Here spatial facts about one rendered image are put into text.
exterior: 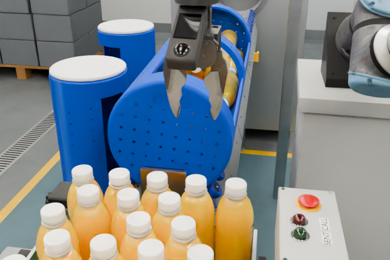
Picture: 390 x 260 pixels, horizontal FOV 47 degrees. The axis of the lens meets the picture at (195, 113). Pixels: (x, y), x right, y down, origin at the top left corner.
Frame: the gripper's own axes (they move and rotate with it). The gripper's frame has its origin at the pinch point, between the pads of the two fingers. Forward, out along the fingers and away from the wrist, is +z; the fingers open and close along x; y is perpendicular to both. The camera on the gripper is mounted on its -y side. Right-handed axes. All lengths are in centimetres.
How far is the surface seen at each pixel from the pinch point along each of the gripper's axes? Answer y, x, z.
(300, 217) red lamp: -9.2, -18.6, 12.8
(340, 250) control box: -14.6, -24.2, 14.0
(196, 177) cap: 0.5, -0.2, 13.2
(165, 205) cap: -8.5, 3.8, 13.4
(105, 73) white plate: 74, 44, 21
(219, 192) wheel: 18.4, -2.8, 28.2
